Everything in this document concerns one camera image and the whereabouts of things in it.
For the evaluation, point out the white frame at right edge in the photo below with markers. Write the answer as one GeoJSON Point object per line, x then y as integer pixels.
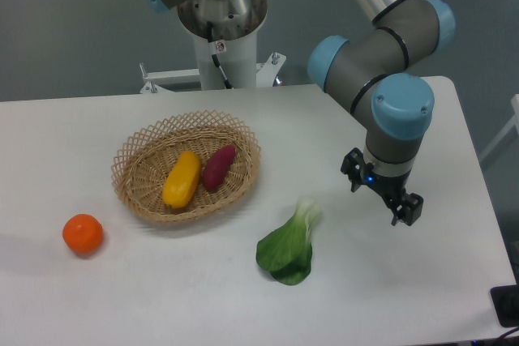
{"type": "Point", "coordinates": [503, 138]}

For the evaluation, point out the black box at table edge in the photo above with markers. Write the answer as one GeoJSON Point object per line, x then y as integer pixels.
{"type": "Point", "coordinates": [505, 302]}

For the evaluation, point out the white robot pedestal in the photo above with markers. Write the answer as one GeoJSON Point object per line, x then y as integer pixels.
{"type": "Point", "coordinates": [224, 33]}

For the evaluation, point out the yellow mango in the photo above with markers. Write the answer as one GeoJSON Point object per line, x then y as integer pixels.
{"type": "Point", "coordinates": [182, 181]}

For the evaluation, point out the orange tangerine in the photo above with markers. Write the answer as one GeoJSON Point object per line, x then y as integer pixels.
{"type": "Point", "coordinates": [83, 234]}

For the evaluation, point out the woven wicker basket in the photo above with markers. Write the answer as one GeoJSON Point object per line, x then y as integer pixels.
{"type": "Point", "coordinates": [143, 163]}

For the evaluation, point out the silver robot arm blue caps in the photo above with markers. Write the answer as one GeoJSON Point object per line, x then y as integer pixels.
{"type": "Point", "coordinates": [368, 79]}

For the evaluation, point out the purple sweet potato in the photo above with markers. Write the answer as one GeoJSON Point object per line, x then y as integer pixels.
{"type": "Point", "coordinates": [217, 167]}

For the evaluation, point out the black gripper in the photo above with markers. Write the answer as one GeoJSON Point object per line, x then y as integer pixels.
{"type": "Point", "coordinates": [388, 181]}

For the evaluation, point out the green bok choy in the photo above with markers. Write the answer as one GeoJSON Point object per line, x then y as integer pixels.
{"type": "Point", "coordinates": [286, 252]}

